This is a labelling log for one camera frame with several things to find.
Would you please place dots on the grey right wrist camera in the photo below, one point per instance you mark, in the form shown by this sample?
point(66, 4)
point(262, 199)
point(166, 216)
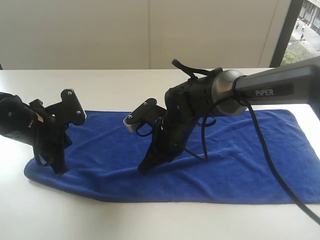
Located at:
point(146, 113)

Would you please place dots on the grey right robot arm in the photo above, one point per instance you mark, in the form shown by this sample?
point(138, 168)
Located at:
point(219, 93)

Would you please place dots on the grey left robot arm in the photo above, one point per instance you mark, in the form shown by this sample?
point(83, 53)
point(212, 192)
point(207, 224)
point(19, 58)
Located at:
point(32, 125)

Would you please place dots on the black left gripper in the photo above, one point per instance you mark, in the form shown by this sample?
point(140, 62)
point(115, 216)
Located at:
point(50, 140)

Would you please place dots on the blue microfibre towel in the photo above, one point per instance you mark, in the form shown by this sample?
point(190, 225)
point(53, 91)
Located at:
point(104, 157)

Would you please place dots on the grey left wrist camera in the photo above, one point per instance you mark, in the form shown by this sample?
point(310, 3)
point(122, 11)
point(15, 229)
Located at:
point(68, 110)

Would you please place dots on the dark window frame post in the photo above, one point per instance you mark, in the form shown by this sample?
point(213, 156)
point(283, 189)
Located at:
point(286, 31)

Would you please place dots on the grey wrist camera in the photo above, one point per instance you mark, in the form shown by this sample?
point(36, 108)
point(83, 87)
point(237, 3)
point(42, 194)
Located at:
point(68, 110)
point(146, 113)

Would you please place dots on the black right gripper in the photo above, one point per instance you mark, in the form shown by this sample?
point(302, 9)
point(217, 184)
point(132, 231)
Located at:
point(168, 142)

